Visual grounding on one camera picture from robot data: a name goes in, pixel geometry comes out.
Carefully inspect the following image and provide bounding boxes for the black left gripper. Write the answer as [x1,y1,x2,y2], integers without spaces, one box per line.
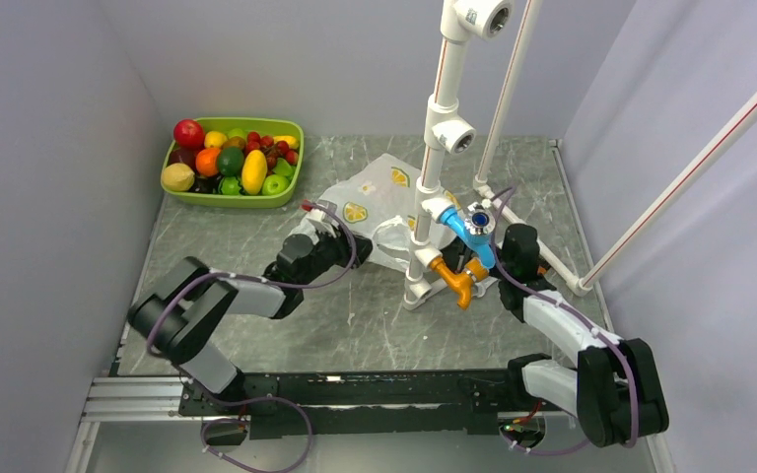
[298,222,379,289]

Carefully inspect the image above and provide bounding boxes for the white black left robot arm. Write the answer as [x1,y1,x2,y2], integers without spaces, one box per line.
[127,231,373,414]

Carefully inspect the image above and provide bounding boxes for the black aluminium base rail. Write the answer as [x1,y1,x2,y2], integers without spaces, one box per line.
[82,369,658,439]

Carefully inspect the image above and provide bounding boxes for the blue plastic faucet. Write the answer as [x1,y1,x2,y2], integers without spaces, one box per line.
[438,202,496,270]

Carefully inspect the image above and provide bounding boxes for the green fake apple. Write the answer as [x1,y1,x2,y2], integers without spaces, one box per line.
[261,173,291,197]

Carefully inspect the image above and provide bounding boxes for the green plastic fruit basin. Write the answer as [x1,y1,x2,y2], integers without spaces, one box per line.
[160,117,305,209]

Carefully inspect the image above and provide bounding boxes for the red fake cherry tomatoes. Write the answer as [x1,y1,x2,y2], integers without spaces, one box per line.
[243,131,301,169]

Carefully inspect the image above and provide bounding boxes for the yellow fake mango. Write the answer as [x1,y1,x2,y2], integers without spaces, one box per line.
[241,150,268,195]

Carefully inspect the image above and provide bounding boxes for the green fake lime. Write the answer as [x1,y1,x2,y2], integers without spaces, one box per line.
[218,147,244,177]

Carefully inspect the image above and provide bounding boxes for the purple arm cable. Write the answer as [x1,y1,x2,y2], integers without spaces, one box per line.
[146,200,359,473]
[488,185,641,457]

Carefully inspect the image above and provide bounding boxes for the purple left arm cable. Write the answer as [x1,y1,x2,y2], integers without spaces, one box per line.
[146,200,359,473]

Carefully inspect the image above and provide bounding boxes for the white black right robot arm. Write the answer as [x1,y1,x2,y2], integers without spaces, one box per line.
[459,224,669,447]

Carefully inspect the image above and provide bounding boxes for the white PVC pipe frame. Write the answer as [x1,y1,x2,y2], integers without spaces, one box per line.
[402,0,595,311]

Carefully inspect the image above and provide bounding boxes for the orange fake orange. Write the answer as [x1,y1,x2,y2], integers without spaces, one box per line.
[194,148,221,177]

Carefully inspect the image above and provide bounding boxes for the white diagonal corner pipe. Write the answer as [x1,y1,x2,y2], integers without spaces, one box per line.
[568,91,757,296]

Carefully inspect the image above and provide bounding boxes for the white printed plastic bag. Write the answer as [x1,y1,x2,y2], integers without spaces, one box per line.
[293,153,468,274]

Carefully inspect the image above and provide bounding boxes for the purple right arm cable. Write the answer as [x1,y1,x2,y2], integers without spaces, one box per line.
[488,185,641,457]

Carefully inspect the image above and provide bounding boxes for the aluminium table edge rail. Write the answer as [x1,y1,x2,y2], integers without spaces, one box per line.
[548,138,615,328]

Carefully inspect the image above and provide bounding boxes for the dark red fake apple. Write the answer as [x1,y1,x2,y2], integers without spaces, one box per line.
[168,148,197,170]

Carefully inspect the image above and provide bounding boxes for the pale yellow fake lemon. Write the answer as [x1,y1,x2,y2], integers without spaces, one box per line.
[160,163,196,192]

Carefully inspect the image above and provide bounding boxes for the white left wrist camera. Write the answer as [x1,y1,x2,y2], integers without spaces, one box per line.
[296,200,338,242]

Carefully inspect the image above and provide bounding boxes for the orange brass faucet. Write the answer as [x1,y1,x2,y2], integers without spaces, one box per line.
[428,256,489,310]

